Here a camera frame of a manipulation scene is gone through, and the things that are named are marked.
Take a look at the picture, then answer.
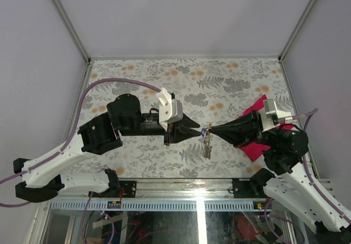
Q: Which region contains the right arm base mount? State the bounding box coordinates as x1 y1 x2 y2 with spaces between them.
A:
232 178 268 199

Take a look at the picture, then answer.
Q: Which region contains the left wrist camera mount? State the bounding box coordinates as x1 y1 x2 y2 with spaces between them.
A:
156 88 183 131

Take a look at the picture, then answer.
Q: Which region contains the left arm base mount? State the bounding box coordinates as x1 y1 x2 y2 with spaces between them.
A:
106 180 137 199

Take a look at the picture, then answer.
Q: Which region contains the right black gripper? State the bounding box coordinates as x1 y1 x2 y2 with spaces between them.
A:
208 108 279 147

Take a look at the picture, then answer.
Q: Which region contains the slotted cable duct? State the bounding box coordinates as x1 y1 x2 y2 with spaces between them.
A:
50 200 258 212

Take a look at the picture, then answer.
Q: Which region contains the silver keyring bunch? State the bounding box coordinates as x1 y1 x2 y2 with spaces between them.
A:
203 132 212 159

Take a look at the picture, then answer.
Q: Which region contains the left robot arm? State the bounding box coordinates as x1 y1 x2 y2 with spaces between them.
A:
13 94 200 203

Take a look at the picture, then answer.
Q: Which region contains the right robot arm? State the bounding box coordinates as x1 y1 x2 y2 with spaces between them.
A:
208 108 350 243

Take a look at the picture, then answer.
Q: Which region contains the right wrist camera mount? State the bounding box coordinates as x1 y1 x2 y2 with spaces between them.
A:
258 99 293 132

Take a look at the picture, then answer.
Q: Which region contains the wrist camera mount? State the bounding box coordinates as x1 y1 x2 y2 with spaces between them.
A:
258 99 293 132
156 88 183 131

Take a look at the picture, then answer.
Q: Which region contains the aluminium front rail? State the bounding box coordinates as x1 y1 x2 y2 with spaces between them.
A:
41 178 337 202

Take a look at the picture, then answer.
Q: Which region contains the pink cloth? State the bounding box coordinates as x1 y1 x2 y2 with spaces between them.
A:
237 94 288 162

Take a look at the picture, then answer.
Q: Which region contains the floral table mat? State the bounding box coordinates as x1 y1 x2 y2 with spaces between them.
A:
71 58 295 178

